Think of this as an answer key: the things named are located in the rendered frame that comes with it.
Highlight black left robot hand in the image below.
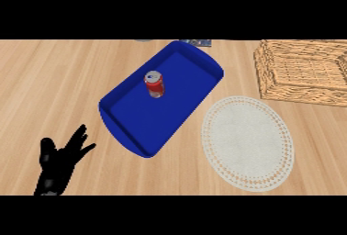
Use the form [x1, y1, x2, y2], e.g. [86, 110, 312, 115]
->
[32, 123, 97, 196]

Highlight white round placemat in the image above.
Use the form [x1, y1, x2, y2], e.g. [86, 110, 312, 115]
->
[200, 95, 295, 193]

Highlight wicker basket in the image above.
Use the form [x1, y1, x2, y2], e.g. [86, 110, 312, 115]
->
[252, 39, 347, 107]

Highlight blue plastic tray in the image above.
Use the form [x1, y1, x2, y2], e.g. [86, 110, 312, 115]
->
[97, 39, 224, 159]

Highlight red soda can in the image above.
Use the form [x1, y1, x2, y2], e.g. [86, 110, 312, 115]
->
[141, 70, 165, 99]

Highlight dark blue patterned object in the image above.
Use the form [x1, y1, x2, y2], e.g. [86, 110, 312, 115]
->
[178, 39, 212, 48]

